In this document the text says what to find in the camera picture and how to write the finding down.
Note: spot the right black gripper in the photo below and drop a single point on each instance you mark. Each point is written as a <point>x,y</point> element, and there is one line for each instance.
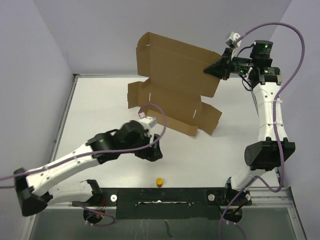
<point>221,68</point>

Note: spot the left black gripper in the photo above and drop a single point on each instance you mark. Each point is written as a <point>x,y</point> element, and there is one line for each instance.
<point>150,153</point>

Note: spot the small yellow cylinder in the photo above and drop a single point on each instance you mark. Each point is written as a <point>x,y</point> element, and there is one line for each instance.
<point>159,182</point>

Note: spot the brown cardboard box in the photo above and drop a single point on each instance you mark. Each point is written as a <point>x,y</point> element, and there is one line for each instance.
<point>175,84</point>

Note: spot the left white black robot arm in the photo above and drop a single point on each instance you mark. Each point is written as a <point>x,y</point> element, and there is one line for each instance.
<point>39,187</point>

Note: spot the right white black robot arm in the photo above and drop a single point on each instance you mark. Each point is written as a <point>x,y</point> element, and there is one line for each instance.
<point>273,147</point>

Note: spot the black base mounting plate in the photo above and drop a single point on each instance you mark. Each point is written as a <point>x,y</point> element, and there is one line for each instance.
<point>176,203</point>

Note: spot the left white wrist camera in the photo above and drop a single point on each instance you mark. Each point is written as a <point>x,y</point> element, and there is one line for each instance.
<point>148,122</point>

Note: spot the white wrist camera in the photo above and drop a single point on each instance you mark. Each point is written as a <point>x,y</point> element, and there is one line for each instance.
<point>231,42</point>
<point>148,122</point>

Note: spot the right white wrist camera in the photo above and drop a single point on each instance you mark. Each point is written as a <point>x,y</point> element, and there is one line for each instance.
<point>231,42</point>

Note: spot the aluminium table frame rail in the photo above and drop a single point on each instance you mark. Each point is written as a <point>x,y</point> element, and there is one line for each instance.
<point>99,104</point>

